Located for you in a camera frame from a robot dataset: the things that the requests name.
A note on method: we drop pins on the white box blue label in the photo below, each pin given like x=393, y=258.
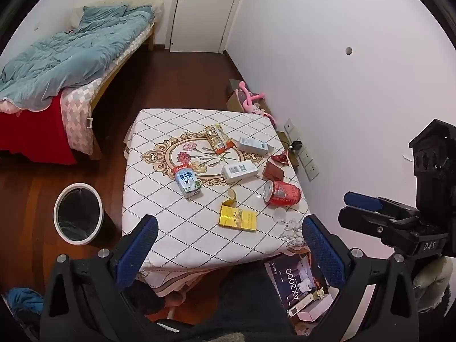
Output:
x=251, y=145

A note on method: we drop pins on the white round trash bin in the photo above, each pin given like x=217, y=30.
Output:
x=76, y=213

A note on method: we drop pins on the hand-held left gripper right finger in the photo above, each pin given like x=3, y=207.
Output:
x=324, y=253

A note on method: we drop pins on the yellow flat cigarette box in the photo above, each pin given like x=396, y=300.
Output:
x=237, y=218

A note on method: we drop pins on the blue pillow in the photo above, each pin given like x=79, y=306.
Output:
x=103, y=14

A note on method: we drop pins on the white box green label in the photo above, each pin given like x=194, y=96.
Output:
x=238, y=171

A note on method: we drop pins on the black plug charger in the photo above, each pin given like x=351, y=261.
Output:
x=296, y=145

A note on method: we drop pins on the wooden bed frame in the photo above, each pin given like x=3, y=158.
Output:
x=114, y=74

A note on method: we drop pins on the bed with blue duvet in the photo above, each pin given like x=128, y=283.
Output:
x=71, y=53

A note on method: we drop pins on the white door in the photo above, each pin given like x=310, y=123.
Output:
x=206, y=10

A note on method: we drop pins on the wall socket row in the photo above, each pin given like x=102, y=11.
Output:
x=308, y=164

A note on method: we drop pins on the blue cloth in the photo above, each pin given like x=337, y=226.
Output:
x=25, y=299

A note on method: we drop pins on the brown flat packet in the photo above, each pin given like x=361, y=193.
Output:
x=273, y=171

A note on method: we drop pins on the pink checkered bed sheet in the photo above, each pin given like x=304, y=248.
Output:
x=76, y=114

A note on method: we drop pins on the red crumpled wrapper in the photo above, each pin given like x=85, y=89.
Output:
x=281, y=158

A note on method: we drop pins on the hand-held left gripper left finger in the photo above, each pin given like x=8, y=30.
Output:
x=137, y=253

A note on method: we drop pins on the clear plastic cap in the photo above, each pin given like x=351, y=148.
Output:
x=279, y=214

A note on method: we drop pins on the orange yellow snack bag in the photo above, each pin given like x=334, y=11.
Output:
x=215, y=139

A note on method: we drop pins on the table with patterned cloth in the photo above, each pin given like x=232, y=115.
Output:
x=160, y=203

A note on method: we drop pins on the red drink can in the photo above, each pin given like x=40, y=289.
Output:
x=283, y=193

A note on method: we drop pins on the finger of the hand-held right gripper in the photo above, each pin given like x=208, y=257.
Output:
x=363, y=201
x=356, y=221

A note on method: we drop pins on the dark fuzzy clothing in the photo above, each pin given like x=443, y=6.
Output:
x=242, y=299

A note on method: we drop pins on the pink plastic toy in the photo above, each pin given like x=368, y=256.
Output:
x=249, y=96

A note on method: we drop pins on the red blanket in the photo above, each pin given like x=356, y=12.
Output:
x=32, y=131

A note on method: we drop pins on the white pink box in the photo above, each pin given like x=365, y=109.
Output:
x=320, y=306

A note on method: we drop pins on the black printed box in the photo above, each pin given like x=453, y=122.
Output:
x=285, y=281

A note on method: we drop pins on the blue white milk carton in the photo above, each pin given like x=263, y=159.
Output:
x=187, y=181

